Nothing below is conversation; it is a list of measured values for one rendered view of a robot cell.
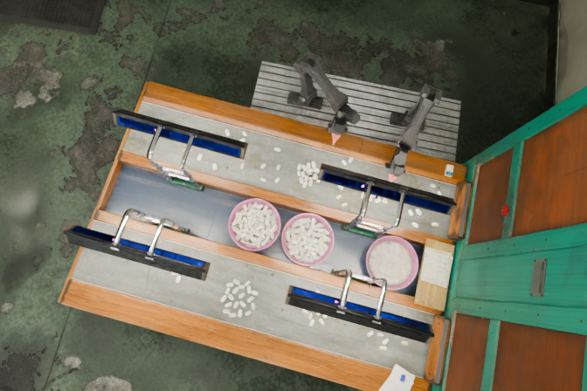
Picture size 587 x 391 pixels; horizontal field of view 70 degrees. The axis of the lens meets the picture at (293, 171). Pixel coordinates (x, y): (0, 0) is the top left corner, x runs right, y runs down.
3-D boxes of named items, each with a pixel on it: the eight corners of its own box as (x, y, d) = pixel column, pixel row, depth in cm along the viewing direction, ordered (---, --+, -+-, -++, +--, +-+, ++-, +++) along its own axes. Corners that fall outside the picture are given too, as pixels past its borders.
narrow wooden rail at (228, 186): (127, 155, 230) (120, 149, 220) (447, 243, 225) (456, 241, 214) (123, 165, 229) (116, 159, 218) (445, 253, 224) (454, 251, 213)
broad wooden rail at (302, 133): (157, 94, 248) (148, 79, 231) (454, 174, 243) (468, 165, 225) (150, 112, 245) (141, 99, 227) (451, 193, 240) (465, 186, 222)
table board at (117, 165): (154, 93, 248) (145, 80, 233) (157, 94, 248) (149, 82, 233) (72, 300, 217) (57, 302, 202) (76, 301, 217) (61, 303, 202)
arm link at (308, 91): (317, 97, 232) (313, 58, 203) (308, 105, 231) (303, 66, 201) (309, 91, 234) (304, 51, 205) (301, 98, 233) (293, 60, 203)
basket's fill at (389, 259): (371, 236, 222) (374, 235, 216) (412, 247, 221) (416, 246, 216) (362, 278, 216) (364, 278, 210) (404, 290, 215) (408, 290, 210)
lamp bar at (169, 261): (74, 224, 182) (65, 222, 175) (211, 263, 180) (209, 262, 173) (66, 242, 180) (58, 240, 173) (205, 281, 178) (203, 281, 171)
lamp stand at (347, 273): (332, 269, 217) (346, 265, 174) (369, 278, 217) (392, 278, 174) (323, 305, 212) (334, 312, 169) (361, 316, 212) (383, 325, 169)
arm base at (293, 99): (322, 104, 233) (324, 92, 235) (286, 97, 233) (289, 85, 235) (321, 110, 240) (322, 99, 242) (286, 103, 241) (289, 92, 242)
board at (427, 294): (425, 237, 214) (426, 237, 213) (454, 245, 214) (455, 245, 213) (413, 303, 206) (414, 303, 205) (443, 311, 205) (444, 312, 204)
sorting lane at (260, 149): (142, 102, 232) (141, 100, 230) (461, 188, 227) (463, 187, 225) (122, 152, 224) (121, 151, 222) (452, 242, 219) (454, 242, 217)
